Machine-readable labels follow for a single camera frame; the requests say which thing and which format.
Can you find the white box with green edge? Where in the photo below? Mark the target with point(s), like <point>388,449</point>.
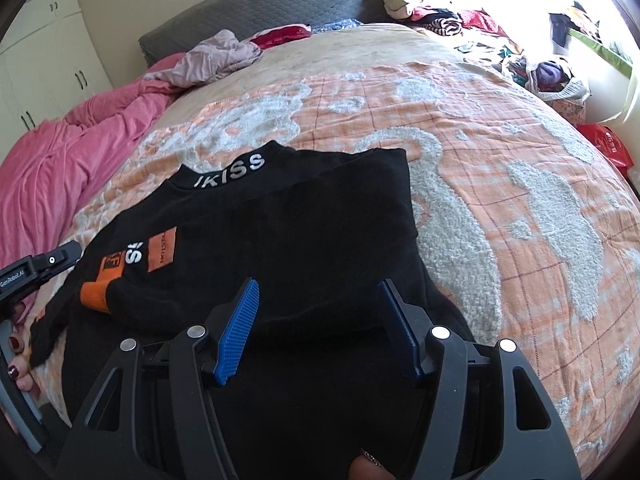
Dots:
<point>563,27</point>

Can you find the right hand, painted nails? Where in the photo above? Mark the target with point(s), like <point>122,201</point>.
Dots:
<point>366,467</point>

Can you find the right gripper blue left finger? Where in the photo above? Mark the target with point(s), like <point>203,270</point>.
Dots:
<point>236,321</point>

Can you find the red plastic bag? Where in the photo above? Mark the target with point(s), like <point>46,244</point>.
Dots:
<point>609,145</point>

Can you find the pink duvet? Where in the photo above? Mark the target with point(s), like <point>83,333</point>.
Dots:
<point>57,168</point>

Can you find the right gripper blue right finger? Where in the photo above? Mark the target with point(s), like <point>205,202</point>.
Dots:
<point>402,341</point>

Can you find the grey quilted headboard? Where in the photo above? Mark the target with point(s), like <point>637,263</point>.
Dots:
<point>246,17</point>

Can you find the cream wardrobe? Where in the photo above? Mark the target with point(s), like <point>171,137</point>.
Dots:
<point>48,65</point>

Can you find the black IKISS sweater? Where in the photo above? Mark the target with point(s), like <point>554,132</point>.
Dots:
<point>318,383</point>

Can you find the orange white patterned blanket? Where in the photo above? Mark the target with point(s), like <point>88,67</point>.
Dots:
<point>528,226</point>

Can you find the red cloth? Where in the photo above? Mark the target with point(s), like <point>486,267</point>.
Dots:
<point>276,36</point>

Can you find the pile of colourful clothes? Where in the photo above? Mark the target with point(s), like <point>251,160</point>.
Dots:
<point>514,37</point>

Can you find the left hand, painted nails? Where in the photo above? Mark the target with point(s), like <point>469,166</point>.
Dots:
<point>18,368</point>

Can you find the mauve crumpled garment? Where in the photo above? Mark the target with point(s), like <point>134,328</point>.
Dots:
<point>213,59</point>

